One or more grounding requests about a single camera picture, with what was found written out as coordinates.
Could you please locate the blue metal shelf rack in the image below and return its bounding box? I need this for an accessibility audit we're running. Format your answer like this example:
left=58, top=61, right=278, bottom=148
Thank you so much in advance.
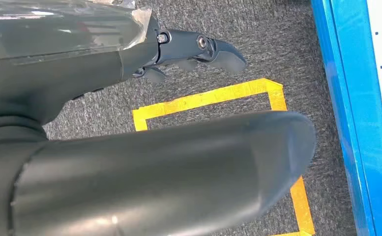
left=310, top=0, right=382, bottom=236

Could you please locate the yellow floor tape square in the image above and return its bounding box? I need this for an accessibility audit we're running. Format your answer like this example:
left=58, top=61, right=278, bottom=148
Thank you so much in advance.
left=131, top=78, right=316, bottom=236

